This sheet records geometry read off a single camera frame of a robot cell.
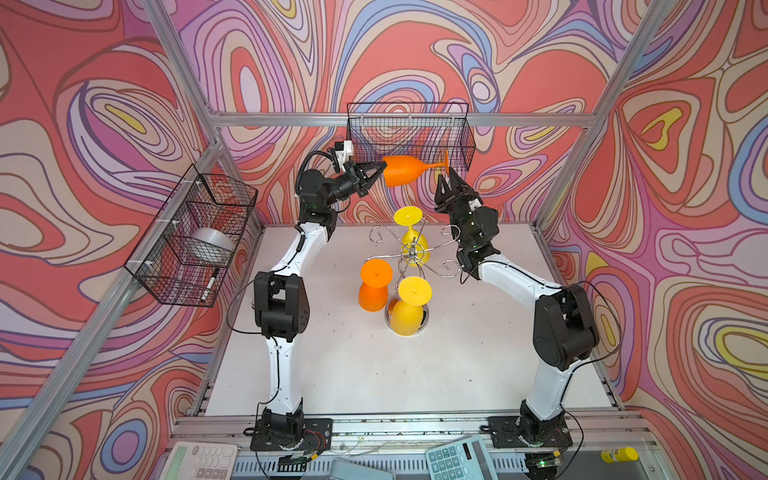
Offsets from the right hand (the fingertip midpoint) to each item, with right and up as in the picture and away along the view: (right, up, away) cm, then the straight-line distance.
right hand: (441, 171), depth 75 cm
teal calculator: (+5, -69, -6) cm, 70 cm away
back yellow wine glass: (-7, -20, -5) cm, 22 cm away
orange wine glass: (-16, -26, -7) cm, 32 cm away
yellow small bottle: (+38, -66, -9) cm, 77 cm away
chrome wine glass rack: (-3, -24, -9) cm, 26 cm away
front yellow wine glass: (-9, -35, -6) cm, 37 cm away
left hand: (-14, 0, -2) cm, 14 cm away
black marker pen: (-58, -31, -5) cm, 66 cm away
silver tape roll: (-57, -17, -2) cm, 59 cm away
